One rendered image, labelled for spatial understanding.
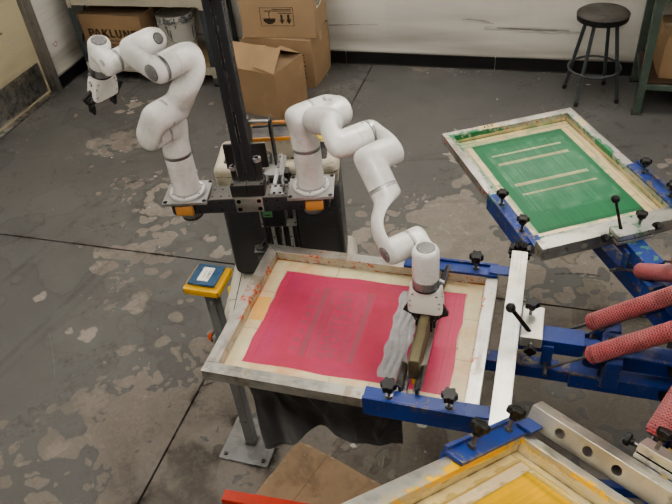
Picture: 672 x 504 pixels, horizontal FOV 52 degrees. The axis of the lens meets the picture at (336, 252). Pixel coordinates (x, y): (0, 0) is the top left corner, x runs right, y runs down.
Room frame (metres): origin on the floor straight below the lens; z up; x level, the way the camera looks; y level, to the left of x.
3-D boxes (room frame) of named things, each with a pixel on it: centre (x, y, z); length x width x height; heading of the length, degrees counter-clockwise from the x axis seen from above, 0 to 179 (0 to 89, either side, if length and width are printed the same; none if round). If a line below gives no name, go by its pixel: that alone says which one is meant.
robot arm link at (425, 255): (1.43, -0.23, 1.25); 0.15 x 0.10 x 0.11; 27
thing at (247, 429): (1.77, 0.45, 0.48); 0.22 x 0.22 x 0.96; 70
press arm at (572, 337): (1.28, -0.57, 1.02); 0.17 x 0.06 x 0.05; 70
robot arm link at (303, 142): (1.99, 0.05, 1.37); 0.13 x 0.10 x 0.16; 117
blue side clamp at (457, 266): (1.65, -0.36, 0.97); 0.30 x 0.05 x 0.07; 70
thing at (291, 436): (1.29, 0.08, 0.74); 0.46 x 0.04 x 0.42; 70
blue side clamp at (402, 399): (1.12, -0.17, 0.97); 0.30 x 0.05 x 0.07; 70
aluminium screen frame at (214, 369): (1.47, -0.04, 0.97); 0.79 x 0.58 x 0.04; 70
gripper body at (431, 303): (1.39, -0.24, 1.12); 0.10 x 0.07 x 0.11; 70
